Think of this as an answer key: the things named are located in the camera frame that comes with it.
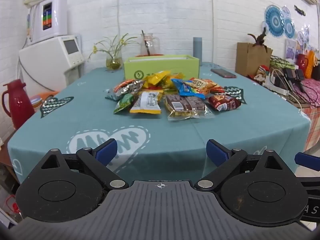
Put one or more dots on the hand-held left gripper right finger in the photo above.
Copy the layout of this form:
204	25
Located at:
216	153

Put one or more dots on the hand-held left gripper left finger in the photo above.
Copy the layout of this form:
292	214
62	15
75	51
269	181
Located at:
107	151

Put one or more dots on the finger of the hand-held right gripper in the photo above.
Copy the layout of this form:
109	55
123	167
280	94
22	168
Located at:
307	161

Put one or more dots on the pile of snack packets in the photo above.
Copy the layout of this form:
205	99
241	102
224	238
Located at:
185	105

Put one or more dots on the silver orange snack bag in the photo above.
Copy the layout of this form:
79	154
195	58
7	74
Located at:
126	87

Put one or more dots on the green cardboard box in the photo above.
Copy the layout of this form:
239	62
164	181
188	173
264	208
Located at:
132	68

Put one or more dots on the pink patterned cloth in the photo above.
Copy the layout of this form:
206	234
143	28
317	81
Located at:
312	87

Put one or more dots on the smartphone in clear case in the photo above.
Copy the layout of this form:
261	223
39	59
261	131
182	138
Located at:
223	73

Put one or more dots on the orange plastic basin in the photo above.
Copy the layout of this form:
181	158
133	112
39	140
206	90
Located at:
48	95

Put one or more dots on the striped sock doll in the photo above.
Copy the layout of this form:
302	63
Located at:
260	75

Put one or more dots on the yellow flower plant in vase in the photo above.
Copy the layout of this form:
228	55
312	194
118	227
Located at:
113	60

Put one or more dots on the brown cardboard box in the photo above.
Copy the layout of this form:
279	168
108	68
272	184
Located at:
250	60

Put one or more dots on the red thermos jug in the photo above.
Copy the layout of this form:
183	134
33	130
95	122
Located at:
17	105

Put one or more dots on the green black patterned cushion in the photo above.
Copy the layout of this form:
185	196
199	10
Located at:
281	61

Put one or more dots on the grey blue bottle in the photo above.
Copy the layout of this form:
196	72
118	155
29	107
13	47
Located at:
197	51

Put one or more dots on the white appliance with screen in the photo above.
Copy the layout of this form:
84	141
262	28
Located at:
50	60

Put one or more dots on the red plastic basket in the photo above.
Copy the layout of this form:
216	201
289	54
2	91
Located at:
156	54

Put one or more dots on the glass pitcher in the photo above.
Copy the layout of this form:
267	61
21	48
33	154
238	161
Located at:
150	45

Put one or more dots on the dark purple plant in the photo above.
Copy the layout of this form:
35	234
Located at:
260	40

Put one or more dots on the small blue paper fan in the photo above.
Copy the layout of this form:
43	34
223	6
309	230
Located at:
290	28

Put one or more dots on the white water purifier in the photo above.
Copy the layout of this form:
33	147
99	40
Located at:
57	17

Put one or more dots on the large blue paper fan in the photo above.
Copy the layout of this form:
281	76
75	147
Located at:
274	20

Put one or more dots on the wall photo print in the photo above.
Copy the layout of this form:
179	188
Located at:
291	50

